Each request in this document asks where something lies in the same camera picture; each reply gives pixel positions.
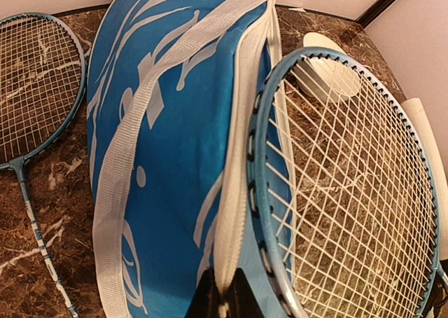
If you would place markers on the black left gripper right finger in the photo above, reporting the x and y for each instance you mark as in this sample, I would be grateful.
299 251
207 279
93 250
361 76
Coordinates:
240 301

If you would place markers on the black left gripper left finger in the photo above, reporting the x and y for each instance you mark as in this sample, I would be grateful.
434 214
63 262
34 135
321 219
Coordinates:
205 302

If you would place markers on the blue badminton racket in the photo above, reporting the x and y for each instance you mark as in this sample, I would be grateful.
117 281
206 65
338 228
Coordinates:
43 78
343 200

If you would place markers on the blue racket bag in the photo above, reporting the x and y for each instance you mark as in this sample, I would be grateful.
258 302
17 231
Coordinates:
170 91

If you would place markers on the white shuttlecock tube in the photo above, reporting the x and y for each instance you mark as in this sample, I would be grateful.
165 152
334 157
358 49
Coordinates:
415 111

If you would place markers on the white ceramic bowl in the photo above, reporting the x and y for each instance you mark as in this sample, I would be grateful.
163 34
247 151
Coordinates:
327 79

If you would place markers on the black vertical frame post right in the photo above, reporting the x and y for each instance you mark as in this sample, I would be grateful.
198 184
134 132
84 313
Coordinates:
373 12

